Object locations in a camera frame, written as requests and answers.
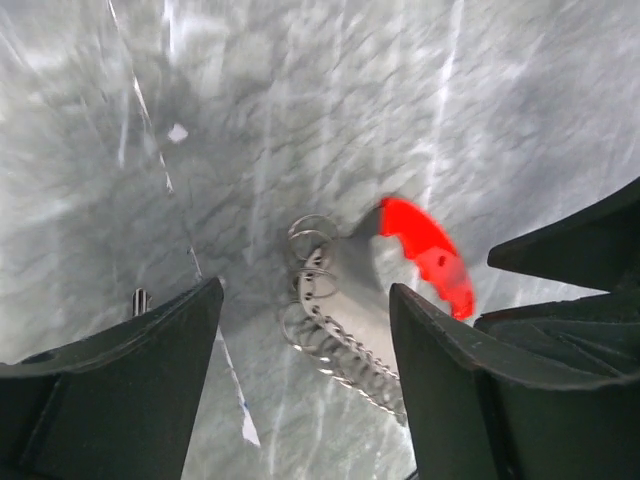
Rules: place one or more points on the red and silver key organizer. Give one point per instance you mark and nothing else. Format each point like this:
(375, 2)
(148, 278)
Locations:
(345, 321)

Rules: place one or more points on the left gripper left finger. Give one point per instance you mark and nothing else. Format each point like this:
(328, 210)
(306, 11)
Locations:
(120, 404)

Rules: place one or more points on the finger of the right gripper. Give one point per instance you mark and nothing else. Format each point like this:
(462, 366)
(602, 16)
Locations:
(595, 248)

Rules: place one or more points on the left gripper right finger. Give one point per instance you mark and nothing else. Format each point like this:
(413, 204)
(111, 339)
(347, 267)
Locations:
(546, 391)

